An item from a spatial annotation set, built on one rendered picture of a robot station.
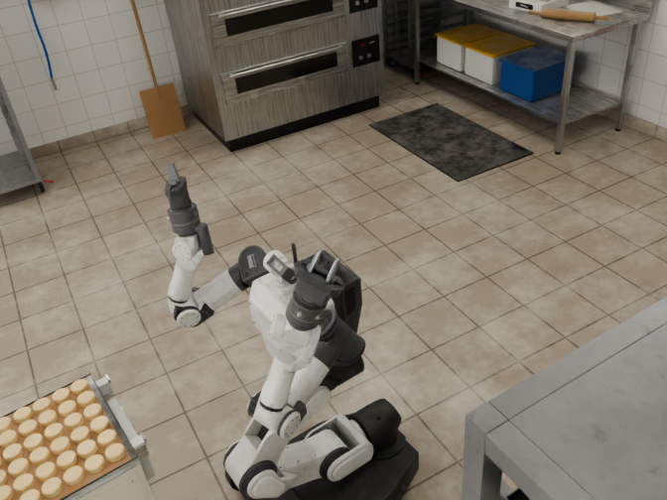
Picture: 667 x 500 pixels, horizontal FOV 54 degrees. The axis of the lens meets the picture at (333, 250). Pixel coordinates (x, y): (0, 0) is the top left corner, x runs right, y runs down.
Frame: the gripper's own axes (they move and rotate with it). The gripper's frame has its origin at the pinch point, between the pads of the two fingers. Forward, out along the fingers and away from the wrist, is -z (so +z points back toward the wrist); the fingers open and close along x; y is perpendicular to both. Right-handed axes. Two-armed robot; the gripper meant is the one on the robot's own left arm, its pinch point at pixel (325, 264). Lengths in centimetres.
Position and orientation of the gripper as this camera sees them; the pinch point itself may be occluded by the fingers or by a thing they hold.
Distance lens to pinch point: 150.6
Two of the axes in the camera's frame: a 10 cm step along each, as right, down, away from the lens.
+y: 4.1, -4.5, 7.9
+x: -8.5, -4.9, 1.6
